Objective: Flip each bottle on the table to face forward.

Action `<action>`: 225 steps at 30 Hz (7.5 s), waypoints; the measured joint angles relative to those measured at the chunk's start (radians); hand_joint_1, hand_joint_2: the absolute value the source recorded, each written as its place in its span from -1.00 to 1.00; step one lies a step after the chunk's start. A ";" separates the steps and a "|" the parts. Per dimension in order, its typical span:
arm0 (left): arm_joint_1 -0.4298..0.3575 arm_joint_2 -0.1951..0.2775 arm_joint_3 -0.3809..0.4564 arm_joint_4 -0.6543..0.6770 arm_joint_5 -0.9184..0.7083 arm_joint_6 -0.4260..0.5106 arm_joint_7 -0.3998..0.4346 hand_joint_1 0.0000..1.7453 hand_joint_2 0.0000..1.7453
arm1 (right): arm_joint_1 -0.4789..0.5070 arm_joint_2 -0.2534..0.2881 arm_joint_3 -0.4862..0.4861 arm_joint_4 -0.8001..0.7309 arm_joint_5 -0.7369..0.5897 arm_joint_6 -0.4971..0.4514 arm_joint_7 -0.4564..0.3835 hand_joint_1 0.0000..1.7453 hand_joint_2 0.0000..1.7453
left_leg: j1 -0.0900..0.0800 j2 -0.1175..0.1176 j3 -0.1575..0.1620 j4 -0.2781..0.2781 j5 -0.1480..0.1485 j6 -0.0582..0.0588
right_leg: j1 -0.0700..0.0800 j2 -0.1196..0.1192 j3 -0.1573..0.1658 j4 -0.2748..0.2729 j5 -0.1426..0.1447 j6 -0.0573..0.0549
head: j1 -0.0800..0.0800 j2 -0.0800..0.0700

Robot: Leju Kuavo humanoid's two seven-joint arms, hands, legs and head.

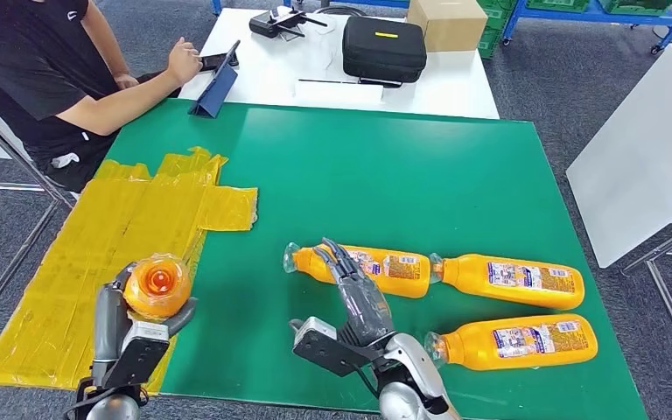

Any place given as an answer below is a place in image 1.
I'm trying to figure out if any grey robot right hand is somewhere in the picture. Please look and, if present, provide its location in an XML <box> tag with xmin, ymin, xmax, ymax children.
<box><xmin>311</xmin><ymin>237</ymin><xmax>397</xmax><ymax>349</ymax></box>

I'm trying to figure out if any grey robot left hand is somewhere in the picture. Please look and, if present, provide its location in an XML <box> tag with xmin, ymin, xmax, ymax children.
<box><xmin>91</xmin><ymin>262</ymin><xmax>200</xmax><ymax>374</ymax></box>

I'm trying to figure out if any orange bottle with clear cap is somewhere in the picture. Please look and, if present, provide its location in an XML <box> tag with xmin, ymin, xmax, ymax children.
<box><xmin>428</xmin><ymin>253</ymin><xmax>586</xmax><ymax>312</ymax></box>
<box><xmin>122</xmin><ymin>253</ymin><xmax>193</xmax><ymax>322</ymax></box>
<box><xmin>283</xmin><ymin>241</ymin><xmax>432</xmax><ymax>300</ymax></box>
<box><xmin>423</xmin><ymin>313</ymin><xmax>599</xmax><ymax>373</ymax></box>

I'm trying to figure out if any thin black rod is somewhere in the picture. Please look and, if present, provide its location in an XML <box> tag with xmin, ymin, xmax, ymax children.
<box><xmin>297</xmin><ymin>76</ymin><xmax>403</xmax><ymax>89</ymax></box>

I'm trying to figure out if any black zip carry case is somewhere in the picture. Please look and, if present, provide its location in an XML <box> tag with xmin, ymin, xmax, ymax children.
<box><xmin>341</xmin><ymin>15</ymin><xmax>428</xmax><ymax>84</ymax></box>

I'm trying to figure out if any tablet in blue case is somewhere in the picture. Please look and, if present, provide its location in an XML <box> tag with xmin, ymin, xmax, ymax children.
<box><xmin>188</xmin><ymin>38</ymin><xmax>242</xmax><ymax>119</ymax></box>

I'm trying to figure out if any person's right hand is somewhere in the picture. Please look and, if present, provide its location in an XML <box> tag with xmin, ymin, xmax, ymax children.
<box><xmin>165</xmin><ymin>37</ymin><xmax>204</xmax><ymax>86</ymax></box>

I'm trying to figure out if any person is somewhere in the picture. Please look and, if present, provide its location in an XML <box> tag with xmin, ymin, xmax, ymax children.
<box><xmin>0</xmin><ymin>0</ymin><xmax>204</xmax><ymax>193</ymax></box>

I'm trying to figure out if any black smartphone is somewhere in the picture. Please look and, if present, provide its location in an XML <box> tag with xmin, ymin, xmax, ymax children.
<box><xmin>199</xmin><ymin>52</ymin><xmax>239</xmax><ymax>72</ymax></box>

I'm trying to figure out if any brown cardboard box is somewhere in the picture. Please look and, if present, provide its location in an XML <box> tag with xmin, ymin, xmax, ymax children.
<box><xmin>406</xmin><ymin>0</ymin><xmax>489</xmax><ymax>53</ymax></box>

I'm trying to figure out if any black remote controller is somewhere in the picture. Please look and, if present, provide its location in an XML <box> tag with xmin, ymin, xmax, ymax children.
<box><xmin>248</xmin><ymin>5</ymin><xmax>330</xmax><ymax>39</ymax></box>

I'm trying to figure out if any green crate stack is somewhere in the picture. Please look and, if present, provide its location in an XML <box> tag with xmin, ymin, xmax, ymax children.
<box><xmin>478</xmin><ymin>0</ymin><xmax>521</xmax><ymax>60</ymax></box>

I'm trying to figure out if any white side table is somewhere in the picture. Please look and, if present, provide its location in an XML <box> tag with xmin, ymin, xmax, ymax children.
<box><xmin>565</xmin><ymin>43</ymin><xmax>672</xmax><ymax>389</ymax></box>

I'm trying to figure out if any blue wheeled rack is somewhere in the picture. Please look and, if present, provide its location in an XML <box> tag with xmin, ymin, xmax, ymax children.
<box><xmin>500</xmin><ymin>0</ymin><xmax>672</xmax><ymax>56</ymax></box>

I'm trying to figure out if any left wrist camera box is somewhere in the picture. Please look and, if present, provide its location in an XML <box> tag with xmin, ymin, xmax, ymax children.
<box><xmin>102</xmin><ymin>321</ymin><xmax>171</xmax><ymax>389</ymax></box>

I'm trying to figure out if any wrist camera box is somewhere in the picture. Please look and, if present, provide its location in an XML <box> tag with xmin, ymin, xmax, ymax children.
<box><xmin>289</xmin><ymin>315</ymin><xmax>372</xmax><ymax>378</ymax></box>
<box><xmin>102</xmin><ymin>321</ymin><xmax>171</xmax><ymax>389</ymax></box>

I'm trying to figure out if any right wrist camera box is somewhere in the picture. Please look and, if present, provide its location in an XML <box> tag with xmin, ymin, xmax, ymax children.
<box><xmin>289</xmin><ymin>315</ymin><xmax>372</xmax><ymax>378</ymax></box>

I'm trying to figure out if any steel leg frame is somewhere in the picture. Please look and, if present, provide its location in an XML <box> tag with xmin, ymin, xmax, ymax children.
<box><xmin>0</xmin><ymin>89</ymin><xmax>76</xmax><ymax>349</ymax></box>

